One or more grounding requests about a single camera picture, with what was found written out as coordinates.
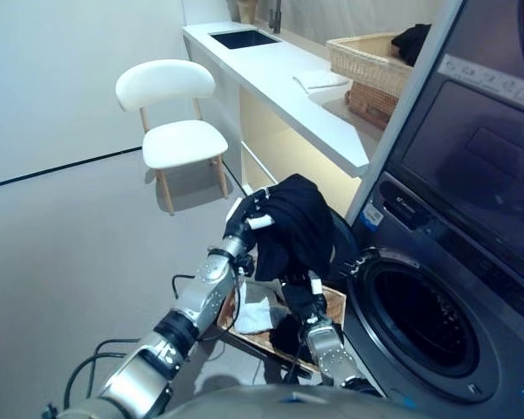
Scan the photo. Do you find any black sink basin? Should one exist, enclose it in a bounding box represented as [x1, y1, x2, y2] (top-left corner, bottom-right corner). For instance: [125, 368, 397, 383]
[208, 28, 284, 50]

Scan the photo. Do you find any dark stacked dryer unit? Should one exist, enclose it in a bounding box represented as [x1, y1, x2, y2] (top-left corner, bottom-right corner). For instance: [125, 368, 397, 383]
[382, 0, 524, 285]

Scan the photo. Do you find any grey robot torso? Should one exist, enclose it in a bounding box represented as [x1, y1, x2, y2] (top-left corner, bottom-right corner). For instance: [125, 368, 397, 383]
[38, 383, 385, 419]

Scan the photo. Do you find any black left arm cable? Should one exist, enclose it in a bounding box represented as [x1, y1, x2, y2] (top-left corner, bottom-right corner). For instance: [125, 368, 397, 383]
[65, 273, 202, 419]

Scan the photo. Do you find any white garment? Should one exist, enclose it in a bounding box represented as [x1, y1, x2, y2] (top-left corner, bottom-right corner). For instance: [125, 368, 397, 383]
[234, 283, 285, 335]

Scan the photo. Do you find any dark washing machine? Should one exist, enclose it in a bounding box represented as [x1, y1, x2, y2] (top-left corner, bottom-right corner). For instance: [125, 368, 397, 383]
[342, 172, 524, 419]

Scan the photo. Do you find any brown wicker basket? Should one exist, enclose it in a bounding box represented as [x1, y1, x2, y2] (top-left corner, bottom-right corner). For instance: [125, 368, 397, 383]
[347, 80, 401, 131]

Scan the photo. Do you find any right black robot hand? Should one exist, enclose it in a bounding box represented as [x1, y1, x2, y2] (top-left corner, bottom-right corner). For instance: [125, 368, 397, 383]
[281, 271, 329, 325]

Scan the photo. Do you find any white counter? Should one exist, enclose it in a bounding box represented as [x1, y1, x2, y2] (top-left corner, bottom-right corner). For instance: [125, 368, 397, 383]
[182, 21, 371, 215]

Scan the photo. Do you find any wicker laundry basket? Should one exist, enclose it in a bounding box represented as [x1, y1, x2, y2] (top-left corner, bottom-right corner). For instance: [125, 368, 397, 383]
[217, 278, 347, 363]

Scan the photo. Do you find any round glass washing machine door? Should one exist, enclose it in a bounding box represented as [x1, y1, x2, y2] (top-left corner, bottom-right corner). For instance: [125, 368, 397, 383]
[329, 213, 359, 280]

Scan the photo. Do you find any black baseboard strip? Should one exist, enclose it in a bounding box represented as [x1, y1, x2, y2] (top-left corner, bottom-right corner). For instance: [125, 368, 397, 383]
[0, 147, 143, 192]

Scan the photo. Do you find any folded white towel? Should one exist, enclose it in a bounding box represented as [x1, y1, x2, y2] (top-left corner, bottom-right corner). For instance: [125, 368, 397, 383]
[292, 69, 348, 92]

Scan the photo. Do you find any pale wicker basket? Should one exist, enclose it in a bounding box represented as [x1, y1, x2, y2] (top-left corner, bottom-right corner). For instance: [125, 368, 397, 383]
[326, 31, 414, 93]

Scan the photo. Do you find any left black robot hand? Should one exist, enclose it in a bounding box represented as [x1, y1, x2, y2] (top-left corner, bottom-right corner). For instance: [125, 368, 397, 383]
[222, 186, 276, 251]

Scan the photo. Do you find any white chair with wooden legs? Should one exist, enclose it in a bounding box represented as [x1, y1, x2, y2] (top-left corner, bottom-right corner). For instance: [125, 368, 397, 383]
[115, 59, 229, 216]

